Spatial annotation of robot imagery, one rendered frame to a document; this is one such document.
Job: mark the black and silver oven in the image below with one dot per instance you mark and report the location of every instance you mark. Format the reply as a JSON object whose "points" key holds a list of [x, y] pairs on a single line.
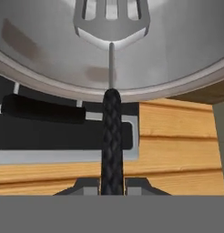
{"points": [[50, 138]]}

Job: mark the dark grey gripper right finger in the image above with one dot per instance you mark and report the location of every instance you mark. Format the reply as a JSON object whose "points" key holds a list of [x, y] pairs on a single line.
{"points": [[138, 187]]}

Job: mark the grey-green cupboard front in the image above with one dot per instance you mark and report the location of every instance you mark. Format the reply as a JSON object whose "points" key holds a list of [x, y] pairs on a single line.
{"points": [[222, 145]]}

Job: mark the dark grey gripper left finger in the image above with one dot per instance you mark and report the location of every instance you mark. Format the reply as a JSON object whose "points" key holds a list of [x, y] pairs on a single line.
{"points": [[86, 187]]}

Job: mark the silver metal pot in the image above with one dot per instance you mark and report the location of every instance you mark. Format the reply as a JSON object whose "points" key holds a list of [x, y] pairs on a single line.
{"points": [[41, 39]]}

